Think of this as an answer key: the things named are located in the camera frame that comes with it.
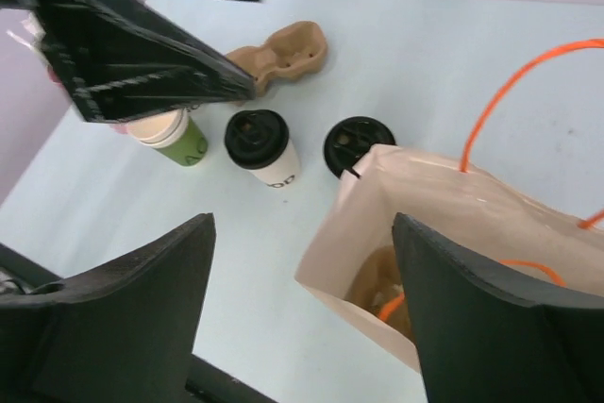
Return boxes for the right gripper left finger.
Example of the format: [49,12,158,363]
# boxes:
[1,214,216,402]

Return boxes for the green cup stack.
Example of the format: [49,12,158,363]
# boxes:
[126,109,208,167]

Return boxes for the white paper cup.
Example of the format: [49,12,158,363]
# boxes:
[249,140,301,189]

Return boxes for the black cup lid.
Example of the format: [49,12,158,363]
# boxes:
[323,116,396,178]
[224,109,290,170]

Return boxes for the paper takeout bag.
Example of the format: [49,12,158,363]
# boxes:
[294,37,604,374]

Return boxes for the cardboard cup carrier stack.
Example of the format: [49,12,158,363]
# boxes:
[226,21,328,97]

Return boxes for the pink straw holder cup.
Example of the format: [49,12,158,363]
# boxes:
[46,67,128,135]

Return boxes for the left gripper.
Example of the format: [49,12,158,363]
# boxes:
[1,0,260,123]

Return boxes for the white wrapped straws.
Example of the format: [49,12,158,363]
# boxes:
[5,15,48,64]

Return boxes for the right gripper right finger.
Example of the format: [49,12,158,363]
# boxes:
[393,213,603,402]

